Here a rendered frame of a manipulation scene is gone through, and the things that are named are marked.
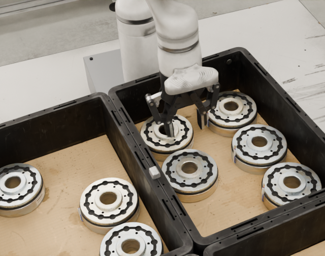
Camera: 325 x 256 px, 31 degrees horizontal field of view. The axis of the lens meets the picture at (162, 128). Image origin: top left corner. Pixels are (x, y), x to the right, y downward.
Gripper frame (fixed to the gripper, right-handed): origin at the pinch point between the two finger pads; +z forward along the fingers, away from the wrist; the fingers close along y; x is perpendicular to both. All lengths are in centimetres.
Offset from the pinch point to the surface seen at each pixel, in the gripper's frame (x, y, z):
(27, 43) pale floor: -168, 29, 81
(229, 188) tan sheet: 13.1, -3.5, 5.6
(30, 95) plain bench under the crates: -42, 28, 16
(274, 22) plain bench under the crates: -48, -42, 17
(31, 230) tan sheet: 10.4, 32.0, 4.6
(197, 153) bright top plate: 5.7, -0.3, 2.4
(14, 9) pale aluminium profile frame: -179, 30, 68
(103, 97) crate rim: -7.4, 13.5, -5.6
